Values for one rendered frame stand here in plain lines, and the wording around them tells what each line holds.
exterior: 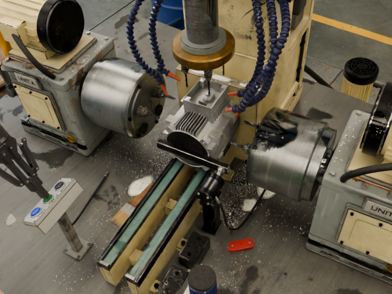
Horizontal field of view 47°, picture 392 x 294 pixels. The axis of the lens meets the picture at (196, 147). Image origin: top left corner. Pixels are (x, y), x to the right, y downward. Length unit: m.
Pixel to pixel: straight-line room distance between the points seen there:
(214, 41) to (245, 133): 0.42
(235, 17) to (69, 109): 0.64
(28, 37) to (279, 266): 1.09
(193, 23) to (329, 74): 1.55
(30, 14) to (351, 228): 1.16
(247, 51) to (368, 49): 2.22
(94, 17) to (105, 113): 2.64
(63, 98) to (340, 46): 2.49
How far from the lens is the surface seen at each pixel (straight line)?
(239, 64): 1.54
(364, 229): 1.29
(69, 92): 1.56
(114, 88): 1.48
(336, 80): 2.64
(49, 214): 1.31
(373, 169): 1.09
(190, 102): 1.39
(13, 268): 1.58
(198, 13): 1.20
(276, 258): 1.45
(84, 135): 1.69
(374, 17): 4.02
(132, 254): 1.43
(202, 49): 1.24
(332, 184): 1.20
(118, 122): 1.49
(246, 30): 1.46
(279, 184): 1.30
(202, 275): 0.96
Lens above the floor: 2.08
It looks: 48 degrees down
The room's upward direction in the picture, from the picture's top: 5 degrees counter-clockwise
